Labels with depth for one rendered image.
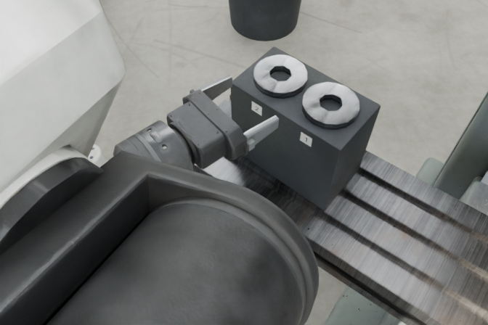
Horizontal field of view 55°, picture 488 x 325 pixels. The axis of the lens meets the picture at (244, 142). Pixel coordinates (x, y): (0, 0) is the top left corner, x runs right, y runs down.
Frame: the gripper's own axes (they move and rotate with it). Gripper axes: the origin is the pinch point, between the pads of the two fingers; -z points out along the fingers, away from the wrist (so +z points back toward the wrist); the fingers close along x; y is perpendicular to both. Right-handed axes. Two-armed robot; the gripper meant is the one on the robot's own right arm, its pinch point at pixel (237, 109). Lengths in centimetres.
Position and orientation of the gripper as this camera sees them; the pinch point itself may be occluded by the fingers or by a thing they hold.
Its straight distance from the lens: 68.6
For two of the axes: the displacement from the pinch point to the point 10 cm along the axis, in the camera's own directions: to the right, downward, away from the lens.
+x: -6.4, -6.1, 4.7
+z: -7.7, 5.1, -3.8
